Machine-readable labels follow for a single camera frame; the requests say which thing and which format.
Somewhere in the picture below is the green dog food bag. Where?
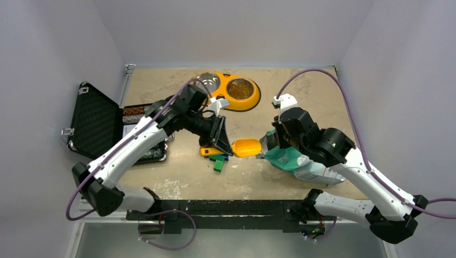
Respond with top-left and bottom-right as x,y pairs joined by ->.
256,130 -> 346,187

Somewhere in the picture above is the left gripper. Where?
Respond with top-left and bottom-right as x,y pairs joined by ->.
184,110 -> 233,157

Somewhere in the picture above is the black poker chip case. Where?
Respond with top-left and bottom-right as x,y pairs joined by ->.
61,82 -> 151,160

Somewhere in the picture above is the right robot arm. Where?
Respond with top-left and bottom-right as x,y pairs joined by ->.
272,107 -> 428,244

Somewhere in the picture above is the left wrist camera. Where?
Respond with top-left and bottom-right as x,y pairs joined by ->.
208,97 -> 230,116

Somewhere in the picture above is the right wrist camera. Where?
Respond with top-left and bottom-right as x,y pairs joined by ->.
272,94 -> 298,123

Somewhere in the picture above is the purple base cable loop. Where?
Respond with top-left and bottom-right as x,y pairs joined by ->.
137,209 -> 199,252

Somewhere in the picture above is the blue toy brick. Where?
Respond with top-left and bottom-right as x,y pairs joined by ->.
217,154 -> 229,161

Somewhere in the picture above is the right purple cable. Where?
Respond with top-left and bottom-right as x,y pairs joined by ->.
276,68 -> 456,220

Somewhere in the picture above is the green toy brick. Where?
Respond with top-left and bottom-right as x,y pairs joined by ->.
209,155 -> 225,173

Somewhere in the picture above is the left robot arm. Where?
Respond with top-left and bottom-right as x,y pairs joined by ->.
72,84 -> 234,220

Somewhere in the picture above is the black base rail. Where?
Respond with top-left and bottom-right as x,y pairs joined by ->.
76,199 -> 389,236

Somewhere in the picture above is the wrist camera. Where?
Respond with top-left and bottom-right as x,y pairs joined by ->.
208,97 -> 230,116
272,94 -> 298,123

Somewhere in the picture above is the yellow double pet bowl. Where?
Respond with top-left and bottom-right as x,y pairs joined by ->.
196,71 -> 261,112

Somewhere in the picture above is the yellow plastic scoop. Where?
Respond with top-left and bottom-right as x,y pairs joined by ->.
199,138 -> 262,158

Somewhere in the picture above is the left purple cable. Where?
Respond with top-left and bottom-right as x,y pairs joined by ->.
65,77 -> 215,221

